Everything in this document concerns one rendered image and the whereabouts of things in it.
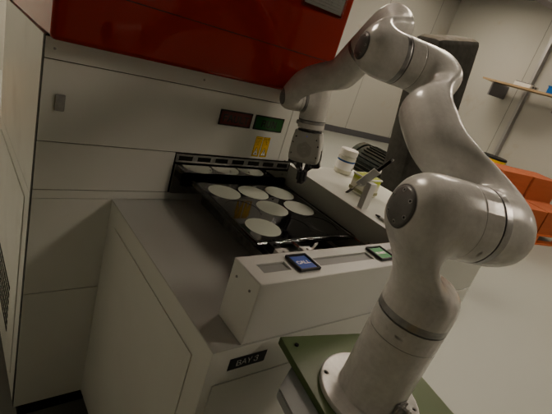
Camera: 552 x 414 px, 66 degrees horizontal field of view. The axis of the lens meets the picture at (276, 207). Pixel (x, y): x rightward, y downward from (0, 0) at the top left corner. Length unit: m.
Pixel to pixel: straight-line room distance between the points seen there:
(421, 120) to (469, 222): 0.23
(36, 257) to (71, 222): 0.13
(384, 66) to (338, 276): 0.43
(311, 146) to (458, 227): 0.78
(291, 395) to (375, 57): 0.64
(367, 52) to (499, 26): 8.29
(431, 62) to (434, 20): 8.64
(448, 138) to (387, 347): 0.35
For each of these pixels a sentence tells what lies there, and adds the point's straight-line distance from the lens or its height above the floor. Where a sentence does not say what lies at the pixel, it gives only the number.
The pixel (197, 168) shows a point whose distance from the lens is 1.32.
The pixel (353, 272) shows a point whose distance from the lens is 0.94.
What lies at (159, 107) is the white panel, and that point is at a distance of 1.22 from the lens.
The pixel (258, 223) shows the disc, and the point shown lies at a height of 0.90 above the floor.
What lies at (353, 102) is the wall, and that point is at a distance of 8.75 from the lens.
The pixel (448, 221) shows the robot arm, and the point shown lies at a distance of 0.60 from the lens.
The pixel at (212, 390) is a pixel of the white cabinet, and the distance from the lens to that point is 0.89.
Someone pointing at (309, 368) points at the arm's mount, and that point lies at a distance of 0.84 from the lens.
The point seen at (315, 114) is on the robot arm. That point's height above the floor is 1.19.
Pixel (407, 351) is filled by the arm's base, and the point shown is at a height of 0.98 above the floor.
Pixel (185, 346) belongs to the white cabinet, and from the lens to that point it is 0.91.
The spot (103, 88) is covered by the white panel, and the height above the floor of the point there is 1.13.
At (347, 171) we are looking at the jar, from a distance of 1.64.
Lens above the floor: 1.36
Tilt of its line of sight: 21 degrees down
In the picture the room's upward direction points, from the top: 18 degrees clockwise
